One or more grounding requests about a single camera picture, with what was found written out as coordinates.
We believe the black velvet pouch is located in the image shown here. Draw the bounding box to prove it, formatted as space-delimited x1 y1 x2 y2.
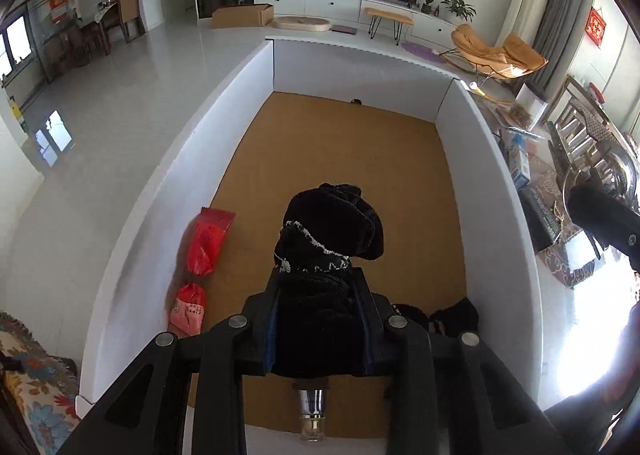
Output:
265 183 384 379

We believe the white tv cabinet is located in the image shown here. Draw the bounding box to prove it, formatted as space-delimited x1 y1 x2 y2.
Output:
255 0 456 46

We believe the clear plastic jar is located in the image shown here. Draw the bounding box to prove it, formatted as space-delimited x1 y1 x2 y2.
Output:
508 82 548 130

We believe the small potted plant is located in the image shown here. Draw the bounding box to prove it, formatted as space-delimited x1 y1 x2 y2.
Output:
421 0 435 14

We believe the red snack packet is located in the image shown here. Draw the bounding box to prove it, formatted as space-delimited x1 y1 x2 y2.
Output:
168 207 235 337

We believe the brown cardboard box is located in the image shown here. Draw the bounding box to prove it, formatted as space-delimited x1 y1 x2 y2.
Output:
212 4 274 28

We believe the perfume bottle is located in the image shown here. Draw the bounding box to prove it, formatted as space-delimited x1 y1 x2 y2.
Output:
293 377 329 442

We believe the wooden dining table set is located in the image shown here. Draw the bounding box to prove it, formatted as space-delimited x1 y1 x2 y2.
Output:
43 0 146 75

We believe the floral patterned cloth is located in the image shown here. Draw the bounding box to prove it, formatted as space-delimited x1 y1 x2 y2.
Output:
1 312 79 454

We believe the black rectangular box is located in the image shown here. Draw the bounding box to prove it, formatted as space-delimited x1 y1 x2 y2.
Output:
518 186 564 253

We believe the leafy potted plant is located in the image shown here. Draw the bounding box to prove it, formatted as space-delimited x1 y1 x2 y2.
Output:
439 0 477 25

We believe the round beige floor cushion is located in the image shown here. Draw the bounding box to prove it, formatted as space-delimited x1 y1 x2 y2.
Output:
271 16 332 33

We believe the orange rocking chair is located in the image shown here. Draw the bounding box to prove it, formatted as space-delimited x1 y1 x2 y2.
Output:
439 24 548 82

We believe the wooden dining chair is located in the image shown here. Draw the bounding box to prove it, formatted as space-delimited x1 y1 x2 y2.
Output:
547 75 639 212

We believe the purple floor mat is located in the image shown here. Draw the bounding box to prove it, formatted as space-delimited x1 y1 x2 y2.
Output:
401 41 445 64

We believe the wooden bench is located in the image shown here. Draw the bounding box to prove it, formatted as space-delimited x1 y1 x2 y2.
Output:
364 8 413 46

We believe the blue white medicine box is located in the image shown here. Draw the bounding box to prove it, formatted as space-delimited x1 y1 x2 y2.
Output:
504 131 530 191

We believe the white cardboard box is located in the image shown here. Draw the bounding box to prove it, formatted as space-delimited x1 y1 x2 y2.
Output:
79 34 547 455

